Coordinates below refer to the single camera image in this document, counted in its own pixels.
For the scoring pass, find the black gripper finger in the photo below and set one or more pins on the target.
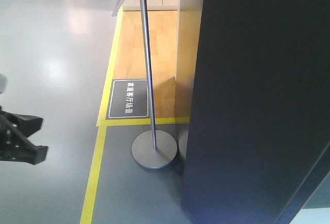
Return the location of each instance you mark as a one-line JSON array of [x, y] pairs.
[[27, 124], [26, 151]]

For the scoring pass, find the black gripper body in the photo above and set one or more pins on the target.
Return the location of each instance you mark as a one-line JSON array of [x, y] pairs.
[[7, 147]]

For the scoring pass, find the silver sign stand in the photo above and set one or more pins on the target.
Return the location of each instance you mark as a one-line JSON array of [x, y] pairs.
[[152, 149]]

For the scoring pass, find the yellow floor tape line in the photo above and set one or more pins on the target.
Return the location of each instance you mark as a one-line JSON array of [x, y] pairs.
[[55, 55]]

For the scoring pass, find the grey side-by-side refrigerator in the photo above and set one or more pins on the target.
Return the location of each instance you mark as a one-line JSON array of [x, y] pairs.
[[258, 143]]

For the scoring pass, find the dark floor label sign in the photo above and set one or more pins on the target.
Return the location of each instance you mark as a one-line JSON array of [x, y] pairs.
[[128, 99]]

